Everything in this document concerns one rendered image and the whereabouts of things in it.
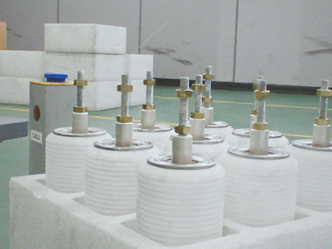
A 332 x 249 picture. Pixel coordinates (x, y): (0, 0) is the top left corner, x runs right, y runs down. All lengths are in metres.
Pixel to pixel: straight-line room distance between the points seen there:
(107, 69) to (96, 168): 2.94
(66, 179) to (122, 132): 0.12
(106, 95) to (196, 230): 3.03
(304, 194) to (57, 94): 0.43
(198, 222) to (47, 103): 0.43
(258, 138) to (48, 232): 0.29
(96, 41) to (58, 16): 3.87
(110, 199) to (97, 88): 2.82
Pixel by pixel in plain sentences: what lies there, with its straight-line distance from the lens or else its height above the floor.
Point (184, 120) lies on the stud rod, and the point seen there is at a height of 0.30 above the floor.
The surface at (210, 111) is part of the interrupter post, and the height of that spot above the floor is 0.28.
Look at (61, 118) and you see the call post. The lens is 0.93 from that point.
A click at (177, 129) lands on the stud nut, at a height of 0.29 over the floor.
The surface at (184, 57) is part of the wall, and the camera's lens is 6.38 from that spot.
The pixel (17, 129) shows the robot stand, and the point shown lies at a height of 0.29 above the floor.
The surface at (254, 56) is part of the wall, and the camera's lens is 6.09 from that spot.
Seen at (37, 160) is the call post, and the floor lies 0.18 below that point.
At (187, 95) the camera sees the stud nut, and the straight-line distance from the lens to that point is 0.58.
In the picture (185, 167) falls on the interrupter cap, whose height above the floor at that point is 0.25.
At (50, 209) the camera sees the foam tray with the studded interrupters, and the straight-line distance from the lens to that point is 0.71.
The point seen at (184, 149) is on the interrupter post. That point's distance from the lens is 0.58.
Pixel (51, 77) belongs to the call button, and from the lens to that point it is 0.94.
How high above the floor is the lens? 0.37
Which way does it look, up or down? 7 degrees down
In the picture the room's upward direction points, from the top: 2 degrees clockwise
